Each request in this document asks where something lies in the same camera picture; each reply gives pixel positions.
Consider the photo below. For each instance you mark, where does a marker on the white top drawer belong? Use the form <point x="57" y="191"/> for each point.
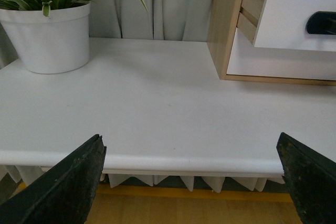
<point x="281" y="24"/>

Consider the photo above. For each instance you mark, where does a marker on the white table skirt cloth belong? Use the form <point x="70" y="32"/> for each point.
<point x="216" y="184"/>

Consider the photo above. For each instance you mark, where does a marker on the wooden drawer cabinet frame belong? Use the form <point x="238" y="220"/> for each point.
<point x="223" y="24"/>

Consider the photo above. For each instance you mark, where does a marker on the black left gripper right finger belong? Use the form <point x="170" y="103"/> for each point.
<point x="310" y="180"/>

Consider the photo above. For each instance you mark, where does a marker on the grey curtain backdrop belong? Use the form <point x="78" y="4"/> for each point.
<point x="181" y="20"/>

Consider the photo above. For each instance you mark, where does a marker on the white drawer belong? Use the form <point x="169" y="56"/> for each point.
<point x="247" y="60"/>
<point x="281" y="24"/>

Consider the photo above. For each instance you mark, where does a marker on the white bottom drawer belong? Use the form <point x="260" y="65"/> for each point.
<point x="247" y="60"/>

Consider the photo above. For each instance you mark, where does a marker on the black drawer handle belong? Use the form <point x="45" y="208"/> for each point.
<point x="321" y="23"/>

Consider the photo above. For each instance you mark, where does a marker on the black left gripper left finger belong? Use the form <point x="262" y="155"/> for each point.
<point x="65" y="193"/>

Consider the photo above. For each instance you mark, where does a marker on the white plastic plant pot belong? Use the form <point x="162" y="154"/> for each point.
<point x="51" y="44"/>

